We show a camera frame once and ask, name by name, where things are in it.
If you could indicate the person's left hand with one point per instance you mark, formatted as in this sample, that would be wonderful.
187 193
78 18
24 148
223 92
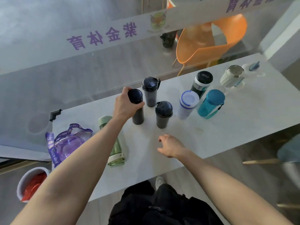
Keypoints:
123 107

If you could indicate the person's right hand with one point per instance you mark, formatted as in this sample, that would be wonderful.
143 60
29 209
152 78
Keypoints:
172 147

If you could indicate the slim black thermos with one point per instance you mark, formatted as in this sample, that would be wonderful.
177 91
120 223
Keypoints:
138 117

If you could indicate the dark smoky bottle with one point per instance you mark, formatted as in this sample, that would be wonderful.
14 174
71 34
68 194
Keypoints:
163 117

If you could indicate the white purple bottle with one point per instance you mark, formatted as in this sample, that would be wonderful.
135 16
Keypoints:
187 103

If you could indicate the green transparent bottle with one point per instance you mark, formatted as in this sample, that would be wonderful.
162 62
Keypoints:
117 156

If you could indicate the teal blue bottle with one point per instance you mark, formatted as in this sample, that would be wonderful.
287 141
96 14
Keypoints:
211 103

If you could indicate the purple transparent kids bottle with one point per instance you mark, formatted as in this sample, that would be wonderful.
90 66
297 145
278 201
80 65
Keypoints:
68 145

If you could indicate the black bottle white band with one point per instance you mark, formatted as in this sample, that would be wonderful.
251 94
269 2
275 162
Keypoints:
202 79

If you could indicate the grey lid clear bottle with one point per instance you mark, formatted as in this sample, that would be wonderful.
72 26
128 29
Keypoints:
230 77

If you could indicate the white bottle teal straw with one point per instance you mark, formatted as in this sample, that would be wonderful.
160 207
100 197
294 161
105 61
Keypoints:
248 67

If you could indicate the person's left forearm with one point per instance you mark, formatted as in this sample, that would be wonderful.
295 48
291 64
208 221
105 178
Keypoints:
70 180

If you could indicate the person's right forearm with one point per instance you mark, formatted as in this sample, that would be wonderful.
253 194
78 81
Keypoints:
229 192

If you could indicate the person's white shoe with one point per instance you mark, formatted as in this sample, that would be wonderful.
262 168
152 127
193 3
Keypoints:
159 182

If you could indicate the person's black clothing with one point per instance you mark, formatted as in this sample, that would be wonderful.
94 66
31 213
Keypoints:
164 208

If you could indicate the grey table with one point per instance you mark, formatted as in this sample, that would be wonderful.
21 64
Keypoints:
211 133

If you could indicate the black table corner guard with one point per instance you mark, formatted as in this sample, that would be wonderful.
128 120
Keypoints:
54 114

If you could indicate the frosted glass banner strip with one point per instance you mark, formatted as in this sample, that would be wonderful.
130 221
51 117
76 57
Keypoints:
143 26

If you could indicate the orange plastic chair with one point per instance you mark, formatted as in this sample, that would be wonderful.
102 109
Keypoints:
199 49

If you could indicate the white bucket red contents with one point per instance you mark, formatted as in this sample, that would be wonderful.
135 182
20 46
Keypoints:
32 185

